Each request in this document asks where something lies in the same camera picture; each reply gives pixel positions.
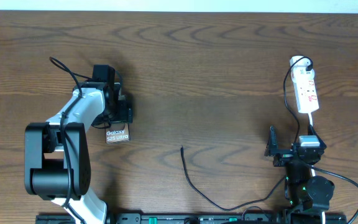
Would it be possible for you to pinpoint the black charging cable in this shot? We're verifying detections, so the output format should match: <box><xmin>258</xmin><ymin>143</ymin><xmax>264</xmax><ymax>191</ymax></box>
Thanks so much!
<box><xmin>180</xmin><ymin>56</ymin><xmax>314</xmax><ymax>212</ymax></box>

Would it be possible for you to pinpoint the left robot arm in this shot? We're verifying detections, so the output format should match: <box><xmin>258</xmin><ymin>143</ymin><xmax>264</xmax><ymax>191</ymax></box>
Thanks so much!
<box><xmin>24</xmin><ymin>82</ymin><xmax>132</xmax><ymax>223</ymax></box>

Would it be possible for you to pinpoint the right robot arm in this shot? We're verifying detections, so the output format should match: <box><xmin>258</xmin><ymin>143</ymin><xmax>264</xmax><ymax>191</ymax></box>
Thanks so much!
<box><xmin>264</xmin><ymin>125</ymin><xmax>334</xmax><ymax>223</ymax></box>

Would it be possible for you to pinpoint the white power strip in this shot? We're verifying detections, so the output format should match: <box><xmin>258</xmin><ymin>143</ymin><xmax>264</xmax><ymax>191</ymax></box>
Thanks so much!
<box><xmin>290</xmin><ymin>55</ymin><xmax>319</xmax><ymax>114</ymax></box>

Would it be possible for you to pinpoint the white power strip cord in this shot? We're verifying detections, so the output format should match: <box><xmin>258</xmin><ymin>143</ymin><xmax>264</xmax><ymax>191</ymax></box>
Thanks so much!
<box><xmin>308</xmin><ymin>112</ymin><xmax>326</xmax><ymax>224</ymax></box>

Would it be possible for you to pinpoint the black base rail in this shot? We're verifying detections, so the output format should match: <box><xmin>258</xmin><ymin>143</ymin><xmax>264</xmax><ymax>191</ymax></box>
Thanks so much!
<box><xmin>35</xmin><ymin>212</ymin><xmax>347</xmax><ymax>224</ymax></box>

